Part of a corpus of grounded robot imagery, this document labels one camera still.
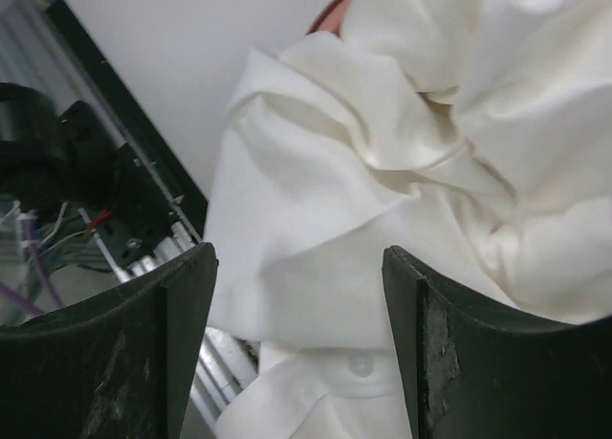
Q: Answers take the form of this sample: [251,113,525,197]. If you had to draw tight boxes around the white shirt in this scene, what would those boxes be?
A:
[205,0,611,438]

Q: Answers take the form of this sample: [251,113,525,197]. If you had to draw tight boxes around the loose cables under table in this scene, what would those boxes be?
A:
[0,197,97,325]

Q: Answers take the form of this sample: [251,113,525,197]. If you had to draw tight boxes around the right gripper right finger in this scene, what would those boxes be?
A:
[382,246,611,438]

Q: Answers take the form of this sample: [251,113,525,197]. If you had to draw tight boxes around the pink plastic basket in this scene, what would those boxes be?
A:
[306,0,351,36]

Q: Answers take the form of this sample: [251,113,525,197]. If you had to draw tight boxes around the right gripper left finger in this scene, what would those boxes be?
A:
[1,243,218,439]

